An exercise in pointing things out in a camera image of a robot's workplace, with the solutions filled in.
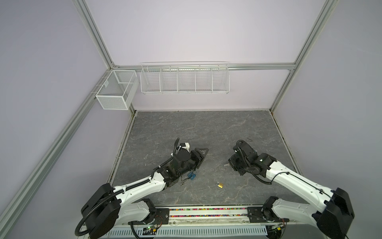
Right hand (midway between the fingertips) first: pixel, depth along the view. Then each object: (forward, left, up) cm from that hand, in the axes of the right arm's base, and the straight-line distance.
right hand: (227, 162), depth 80 cm
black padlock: (+23, -19, -13) cm, 33 cm away
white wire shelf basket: (+54, +25, +18) cm, 62 cm away
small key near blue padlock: (-8, +25, -11) cm, 29 cm away
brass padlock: (-9, +3, -11) cm, 14 cm away
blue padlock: (-11, +19, +8) cm, 23 cm away
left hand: (+1, +10, +7) cm, 13 cm away
